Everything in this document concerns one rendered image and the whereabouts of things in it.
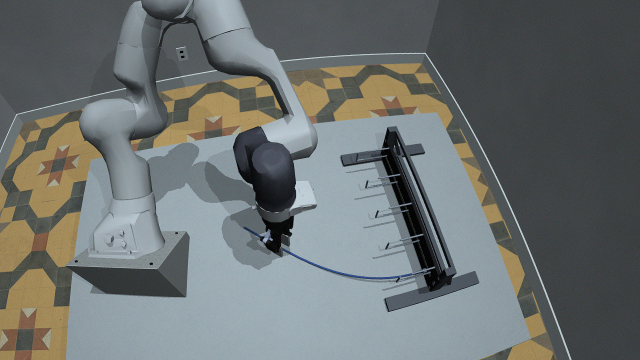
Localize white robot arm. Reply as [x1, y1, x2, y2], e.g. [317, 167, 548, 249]
[79, 0, 318, 260]

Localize black patch panel rack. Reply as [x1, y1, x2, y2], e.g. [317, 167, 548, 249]
[340, 126, 480, 311]

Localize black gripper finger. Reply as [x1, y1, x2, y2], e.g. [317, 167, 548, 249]
[281, 216, 294, 247]
[260, 228, 283, 257]

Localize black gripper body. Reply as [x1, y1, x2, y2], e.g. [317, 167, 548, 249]
[262, 216, 293, 235]

